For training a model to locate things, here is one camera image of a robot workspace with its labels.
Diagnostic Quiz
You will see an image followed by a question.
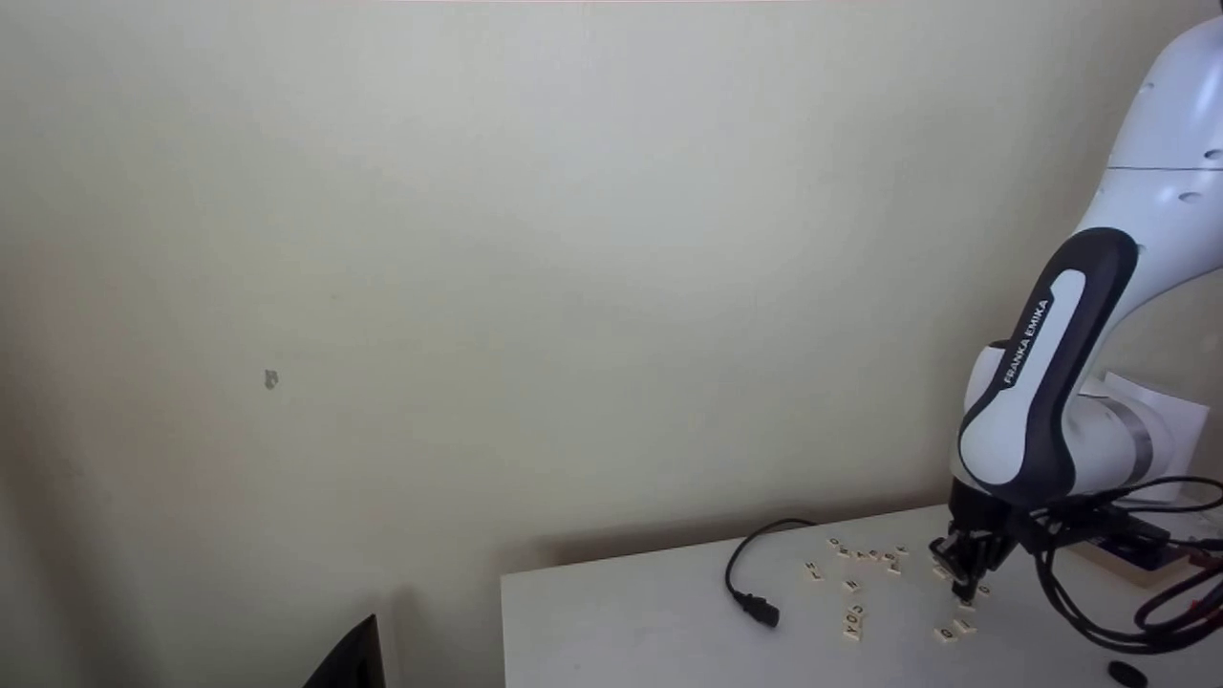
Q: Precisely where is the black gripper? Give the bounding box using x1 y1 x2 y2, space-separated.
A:
924 478 1024 610

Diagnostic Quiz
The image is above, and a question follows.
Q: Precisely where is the black remote control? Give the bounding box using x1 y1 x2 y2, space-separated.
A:
1112 511 1182 565

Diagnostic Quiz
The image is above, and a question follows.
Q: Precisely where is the white air purifier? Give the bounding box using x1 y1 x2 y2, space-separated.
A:
1084 367 1212 500

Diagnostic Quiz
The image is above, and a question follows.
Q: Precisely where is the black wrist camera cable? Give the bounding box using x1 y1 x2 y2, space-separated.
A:
1017 473 1223 659

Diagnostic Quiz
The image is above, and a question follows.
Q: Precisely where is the black power cable with plug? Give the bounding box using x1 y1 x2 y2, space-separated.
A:
720 511 819 632

